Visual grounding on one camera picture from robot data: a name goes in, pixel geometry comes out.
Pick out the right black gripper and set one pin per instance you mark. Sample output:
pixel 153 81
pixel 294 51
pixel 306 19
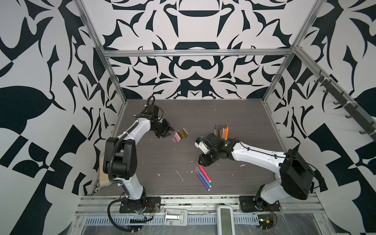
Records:
pixel 205 161

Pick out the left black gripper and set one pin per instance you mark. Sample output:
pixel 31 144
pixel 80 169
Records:
pixel 168 128

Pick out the orange marker pen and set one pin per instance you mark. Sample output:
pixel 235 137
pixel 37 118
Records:
pixel 227 133

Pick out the red marker pen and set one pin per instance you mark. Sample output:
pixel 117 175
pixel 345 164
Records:
pixel 204 173

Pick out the purple marker pen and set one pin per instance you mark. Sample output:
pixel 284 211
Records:
pixel 202 180

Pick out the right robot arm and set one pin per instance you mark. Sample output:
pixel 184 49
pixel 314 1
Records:
pixel 293 175

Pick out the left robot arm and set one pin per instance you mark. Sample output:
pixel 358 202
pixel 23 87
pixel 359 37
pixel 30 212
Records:
pixel 120 157

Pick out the white handheld device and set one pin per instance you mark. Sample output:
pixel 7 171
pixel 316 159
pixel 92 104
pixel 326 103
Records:
pixel 225 220

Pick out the beige sponge pad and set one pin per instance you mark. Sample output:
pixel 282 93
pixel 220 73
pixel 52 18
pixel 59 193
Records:
pixel 103 177

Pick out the small circuit board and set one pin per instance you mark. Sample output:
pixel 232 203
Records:
pixel 267 223

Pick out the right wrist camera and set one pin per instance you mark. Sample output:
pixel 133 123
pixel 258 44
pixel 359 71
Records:
pixel 199 143

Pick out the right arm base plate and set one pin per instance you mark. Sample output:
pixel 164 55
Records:
pixel 250 204

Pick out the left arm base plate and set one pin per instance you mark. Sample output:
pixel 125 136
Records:
pixel 146 205

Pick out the white latch bracket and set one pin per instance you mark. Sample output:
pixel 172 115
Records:
pixel 175 217

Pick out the aluminium frame crossbar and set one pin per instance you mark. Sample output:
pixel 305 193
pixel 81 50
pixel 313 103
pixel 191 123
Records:
pixel 197 52

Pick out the wall hook rail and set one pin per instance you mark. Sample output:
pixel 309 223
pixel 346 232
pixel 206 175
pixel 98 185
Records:
pixel 352 107

